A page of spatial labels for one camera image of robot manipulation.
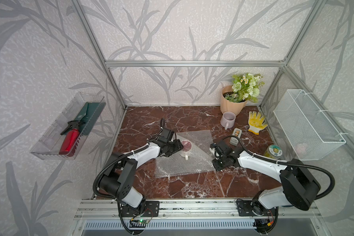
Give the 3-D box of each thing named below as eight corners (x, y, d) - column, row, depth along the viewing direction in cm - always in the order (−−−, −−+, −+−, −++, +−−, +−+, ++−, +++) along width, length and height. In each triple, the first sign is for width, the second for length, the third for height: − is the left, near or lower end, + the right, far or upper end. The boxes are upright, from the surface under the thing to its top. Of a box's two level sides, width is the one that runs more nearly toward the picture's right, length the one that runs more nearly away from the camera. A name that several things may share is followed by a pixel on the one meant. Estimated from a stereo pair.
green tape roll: (264, 162, 92) (271, 156, 85) (260, 151, 97) (266, 144, 90) (277, 162, 92) (285, 156, 85) (273, 151, 97) (279, 144, 90)
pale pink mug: (222, 131, 107) (224, 124, 101) (219, 118, 115) (221, 111, 108) (234, 131, 107) (237, 124, 101) (231, 118, 115) (234, 111, 108)
